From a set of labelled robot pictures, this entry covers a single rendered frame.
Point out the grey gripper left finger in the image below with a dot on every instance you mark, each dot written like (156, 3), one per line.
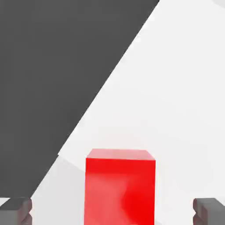
(12, 213)

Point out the small red cube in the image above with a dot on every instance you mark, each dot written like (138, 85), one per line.
(119, 188)

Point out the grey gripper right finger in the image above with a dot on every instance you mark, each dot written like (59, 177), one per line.
(210, 213)

